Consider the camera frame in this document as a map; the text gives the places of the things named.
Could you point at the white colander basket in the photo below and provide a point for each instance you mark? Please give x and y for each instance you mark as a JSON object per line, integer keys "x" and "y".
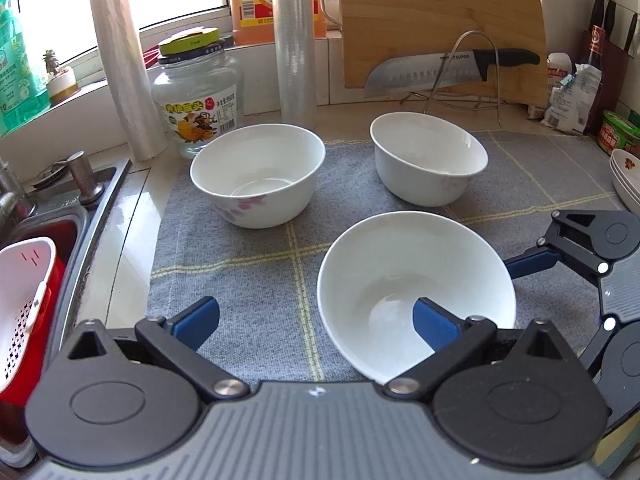
{"x": 25, "y": 310}

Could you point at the green dish soap bottle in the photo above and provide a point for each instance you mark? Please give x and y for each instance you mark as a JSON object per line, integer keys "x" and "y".
{"x": 20, "y": 75}

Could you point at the steel faucet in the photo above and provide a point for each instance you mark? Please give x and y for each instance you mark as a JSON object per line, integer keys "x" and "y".
{"x": 10, "y": 195}

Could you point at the stainless steel sink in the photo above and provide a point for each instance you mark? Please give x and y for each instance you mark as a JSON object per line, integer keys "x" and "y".
{"x": 102, "y": 210}

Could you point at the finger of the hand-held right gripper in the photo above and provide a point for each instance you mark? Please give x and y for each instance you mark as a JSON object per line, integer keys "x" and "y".
{"x": 532, "y": 264}
{"x": 602, "y": 342}

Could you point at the teal towel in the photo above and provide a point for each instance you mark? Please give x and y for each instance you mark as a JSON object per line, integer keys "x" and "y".
{"x": 620, "y": 445}

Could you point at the white red food packet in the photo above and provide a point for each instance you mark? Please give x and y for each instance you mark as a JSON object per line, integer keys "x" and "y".
{"x": 557, "y": 67}

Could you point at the red plastic basin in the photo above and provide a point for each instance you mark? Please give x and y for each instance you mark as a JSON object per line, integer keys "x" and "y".
{"x": 10, "y": 415}

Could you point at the white printed food packet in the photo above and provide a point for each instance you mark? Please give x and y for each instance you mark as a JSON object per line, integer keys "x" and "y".
{"x": 570, "y": 105}

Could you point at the green lid sauce jar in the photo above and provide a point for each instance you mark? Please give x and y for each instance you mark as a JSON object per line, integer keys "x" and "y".
{"x": 617, "y": 135}

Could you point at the orange cooking wine bottle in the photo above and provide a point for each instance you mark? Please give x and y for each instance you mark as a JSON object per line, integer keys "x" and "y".
{"x": 250, "y": 0}

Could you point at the steel sink knob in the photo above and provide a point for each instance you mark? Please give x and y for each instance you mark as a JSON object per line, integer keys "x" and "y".
{"x": 82, "y": 175}

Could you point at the bamboo cutting board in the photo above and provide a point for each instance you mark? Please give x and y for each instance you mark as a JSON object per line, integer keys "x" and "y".
{"x": 425, "y": 5}

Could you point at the small potted plant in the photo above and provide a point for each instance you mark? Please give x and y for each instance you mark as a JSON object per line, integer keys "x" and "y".
{"x": 62, "y": 85}

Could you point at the grey checked cloth mat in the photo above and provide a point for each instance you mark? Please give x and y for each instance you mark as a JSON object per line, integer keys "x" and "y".
{"x": 260, "y": 280}

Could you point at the clear plastic wrap roll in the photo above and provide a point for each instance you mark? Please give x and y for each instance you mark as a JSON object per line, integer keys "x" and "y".
{"x": 295, "y": 60}

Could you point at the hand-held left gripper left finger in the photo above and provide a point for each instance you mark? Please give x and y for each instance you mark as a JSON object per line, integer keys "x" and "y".
{"x": 195, "y": 320}

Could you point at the dark soy sauce bottle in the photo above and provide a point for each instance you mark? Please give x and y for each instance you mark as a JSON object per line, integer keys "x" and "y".
{"x": 595, "y": 40}

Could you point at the wooden knife block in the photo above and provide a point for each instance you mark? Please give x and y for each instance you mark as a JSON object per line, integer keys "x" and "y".
{"x": 620, "y": 75}

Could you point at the glass jar with green lid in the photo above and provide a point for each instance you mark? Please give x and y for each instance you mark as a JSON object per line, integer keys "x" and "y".
{"x": 200, "y": 100}

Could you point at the white floral ceramic bowl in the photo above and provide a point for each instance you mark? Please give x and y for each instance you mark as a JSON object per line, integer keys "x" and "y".
{"x": 260, "y": 160}
{"x": 425, "y": 150}

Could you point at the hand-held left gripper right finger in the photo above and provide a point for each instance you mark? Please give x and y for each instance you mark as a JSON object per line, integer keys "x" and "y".
{"x": 435, "y": 327}

